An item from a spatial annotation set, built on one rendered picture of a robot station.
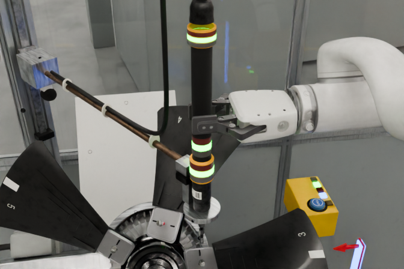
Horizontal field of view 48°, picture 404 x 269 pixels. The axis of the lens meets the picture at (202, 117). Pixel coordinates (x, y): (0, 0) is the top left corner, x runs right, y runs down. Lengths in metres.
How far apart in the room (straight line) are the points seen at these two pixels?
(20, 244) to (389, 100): 0.84
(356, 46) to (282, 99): 0.14
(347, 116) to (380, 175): 1.24
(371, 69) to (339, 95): 0.10
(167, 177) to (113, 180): 0.24
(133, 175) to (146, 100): 0.20
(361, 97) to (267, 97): 0.15
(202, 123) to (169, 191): 0.28
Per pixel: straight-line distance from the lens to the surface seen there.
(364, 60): 0.71
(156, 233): 0.97
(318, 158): 1.83
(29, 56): 1.27
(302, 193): 1.34
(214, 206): 0.87
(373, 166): 1.96
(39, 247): 1.13
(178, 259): 0.91
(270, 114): 0.73
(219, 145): 0.94
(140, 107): 1.20
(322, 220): 1.31
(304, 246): 1.03
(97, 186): 1.19
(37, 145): 0.93
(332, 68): 0.79
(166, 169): 0.99
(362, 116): 0.80
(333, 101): 0.78
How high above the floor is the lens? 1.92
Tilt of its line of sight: 31 degrees down
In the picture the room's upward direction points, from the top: straight up
